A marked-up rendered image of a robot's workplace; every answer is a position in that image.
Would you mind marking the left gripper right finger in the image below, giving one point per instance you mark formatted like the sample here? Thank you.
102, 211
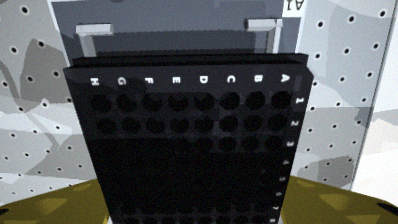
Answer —
310, 202

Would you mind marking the black well plate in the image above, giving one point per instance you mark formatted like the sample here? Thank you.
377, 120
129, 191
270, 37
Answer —
153, 168

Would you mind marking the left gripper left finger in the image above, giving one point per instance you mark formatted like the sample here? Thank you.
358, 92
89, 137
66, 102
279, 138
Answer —
82, 203

